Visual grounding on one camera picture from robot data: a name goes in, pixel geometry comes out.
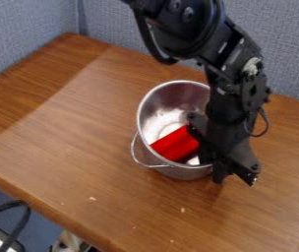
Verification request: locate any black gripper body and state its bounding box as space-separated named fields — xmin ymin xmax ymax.
xmin=187 ymin=112 xmax=262 ymax=186

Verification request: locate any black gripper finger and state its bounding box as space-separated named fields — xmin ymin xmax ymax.
xmin=213 ymin=160 xmax=233 ymax=184

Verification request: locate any red block object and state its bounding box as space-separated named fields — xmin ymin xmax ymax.
xmin=150 ymin=125 xmax=199 ymax=161

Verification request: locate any stainless steel pot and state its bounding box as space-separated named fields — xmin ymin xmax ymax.
xmin=130 ymin=80 xmax=211 ymax=180

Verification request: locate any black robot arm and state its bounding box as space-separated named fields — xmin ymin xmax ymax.
xmin=120 ymin=0 xmax=272 ymax=185

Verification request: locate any white object under table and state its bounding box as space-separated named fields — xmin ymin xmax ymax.
xmin=47 ymin=230 xmax=99 ymax=252

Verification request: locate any black cable under table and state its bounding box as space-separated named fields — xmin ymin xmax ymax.
xmin=0 ymin=200 xmax=34 ymax=252

